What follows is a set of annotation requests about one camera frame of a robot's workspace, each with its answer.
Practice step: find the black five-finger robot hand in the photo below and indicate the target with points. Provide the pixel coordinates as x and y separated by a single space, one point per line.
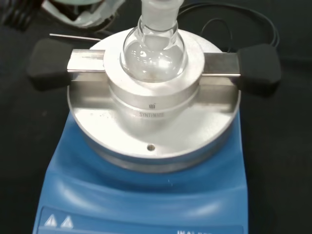
83 12

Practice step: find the thin metal probe rod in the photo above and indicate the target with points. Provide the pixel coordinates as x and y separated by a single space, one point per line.
73 37

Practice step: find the clear round-bottom glass flask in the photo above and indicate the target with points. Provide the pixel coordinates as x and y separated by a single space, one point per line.
156 61

